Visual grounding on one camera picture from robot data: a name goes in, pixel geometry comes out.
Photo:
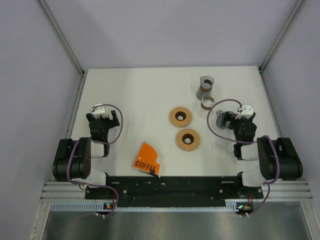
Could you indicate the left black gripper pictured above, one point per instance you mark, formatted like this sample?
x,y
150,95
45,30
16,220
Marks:
x,y
112,123

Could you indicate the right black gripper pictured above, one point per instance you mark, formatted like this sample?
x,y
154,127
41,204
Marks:
x,y
231,117

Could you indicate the smoked glass dripper cone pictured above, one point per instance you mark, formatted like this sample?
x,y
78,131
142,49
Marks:
x,y
223,119

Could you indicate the clear glass carafe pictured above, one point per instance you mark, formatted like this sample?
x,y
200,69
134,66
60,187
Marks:
x,y
206,103

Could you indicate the orange coffee filter pack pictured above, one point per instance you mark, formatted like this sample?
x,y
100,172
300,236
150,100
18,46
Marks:
x,y
146,160

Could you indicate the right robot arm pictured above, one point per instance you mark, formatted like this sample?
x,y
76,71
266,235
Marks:
x,y
277,159

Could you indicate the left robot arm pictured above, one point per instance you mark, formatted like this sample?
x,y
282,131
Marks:
x,y
73,158

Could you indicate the clear glass dripper cone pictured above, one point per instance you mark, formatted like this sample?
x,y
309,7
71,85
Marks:
x,y
224,146

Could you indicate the grey glass carafe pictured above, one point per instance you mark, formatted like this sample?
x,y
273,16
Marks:
x,y
206,85

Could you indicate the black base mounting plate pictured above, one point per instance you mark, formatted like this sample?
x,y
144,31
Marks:
x,y
173,191

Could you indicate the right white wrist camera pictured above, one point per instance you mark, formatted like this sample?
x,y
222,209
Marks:
x,y
245,112

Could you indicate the aluminium frame rail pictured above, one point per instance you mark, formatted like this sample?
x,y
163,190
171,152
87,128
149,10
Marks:
x,y
281,191

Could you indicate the grey cable duct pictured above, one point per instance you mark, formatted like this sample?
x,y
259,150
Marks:
x,y
103,206

